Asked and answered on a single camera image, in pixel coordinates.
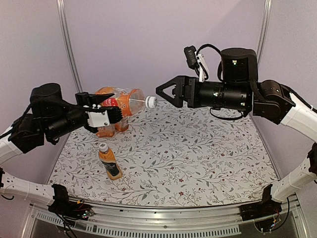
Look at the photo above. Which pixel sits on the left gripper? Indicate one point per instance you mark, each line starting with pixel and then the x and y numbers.
pixel 93 98

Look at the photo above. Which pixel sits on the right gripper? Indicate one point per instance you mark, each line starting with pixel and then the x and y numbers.
pixel 181 82

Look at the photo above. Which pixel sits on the large orange juice bottle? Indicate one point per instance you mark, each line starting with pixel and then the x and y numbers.
pixel 130 101

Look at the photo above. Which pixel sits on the white bottle cap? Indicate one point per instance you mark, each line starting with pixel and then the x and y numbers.
pixel 151 102

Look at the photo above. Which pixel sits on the small orange black bottle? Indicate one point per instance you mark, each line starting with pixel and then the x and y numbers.
pixel 107 158

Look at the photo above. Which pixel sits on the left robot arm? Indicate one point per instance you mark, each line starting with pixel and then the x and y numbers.
pixel 47 118

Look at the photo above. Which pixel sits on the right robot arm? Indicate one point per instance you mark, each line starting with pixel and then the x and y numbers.
pixel 238 89

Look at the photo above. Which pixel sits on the orange bottle back left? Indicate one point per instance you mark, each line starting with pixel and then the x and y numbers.
pixel 106 131

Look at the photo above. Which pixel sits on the orange bottle back right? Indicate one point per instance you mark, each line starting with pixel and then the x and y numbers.
pixel 122 125

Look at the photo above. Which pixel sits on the floral patterned table mat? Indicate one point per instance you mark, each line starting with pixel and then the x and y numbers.
pixel 170 157

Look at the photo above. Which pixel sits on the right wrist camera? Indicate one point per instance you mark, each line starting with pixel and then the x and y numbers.
pixel 196 62

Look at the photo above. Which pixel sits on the left aluminium frame post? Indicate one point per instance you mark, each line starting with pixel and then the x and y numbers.
pixel 68 44

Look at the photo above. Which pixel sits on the aluminium frame post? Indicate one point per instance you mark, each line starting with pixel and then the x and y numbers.
pixel 264 29
pixel 68 44

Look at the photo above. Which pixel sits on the front aluminium rail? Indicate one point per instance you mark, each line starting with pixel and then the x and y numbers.
pixel 123 221

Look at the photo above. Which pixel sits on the right aluminium frame post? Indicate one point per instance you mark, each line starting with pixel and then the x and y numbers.
pixel 264 29

